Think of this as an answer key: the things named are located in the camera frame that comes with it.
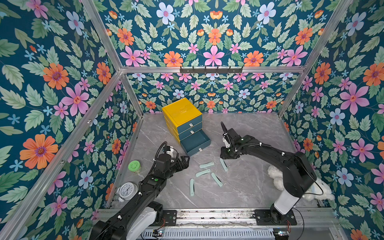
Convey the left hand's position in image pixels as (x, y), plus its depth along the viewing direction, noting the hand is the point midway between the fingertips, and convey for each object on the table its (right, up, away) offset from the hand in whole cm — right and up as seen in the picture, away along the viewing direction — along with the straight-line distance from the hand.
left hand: (186, 158), depth 83 cm
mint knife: (+12, -6, +9) cm, 16 cm away
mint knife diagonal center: (+18, -13, +3) cm, 22 cm away
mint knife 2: (+9, -10, +6) cm, 15 cm away
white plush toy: (+68, -14, -10) cm, 70 cm away
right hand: (+23, +2, +6) cm, 24 cm away
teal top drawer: (+3, +20, +7) cm, 22 cm away
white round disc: (-31, -17, -3) cm, 36 cm away
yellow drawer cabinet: (-3, +23, +5) cm, 24 cm away
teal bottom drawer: (+5, +8, +14) cm, 17 cm away
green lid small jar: (-31, -6, +5) cm, 32 cm away
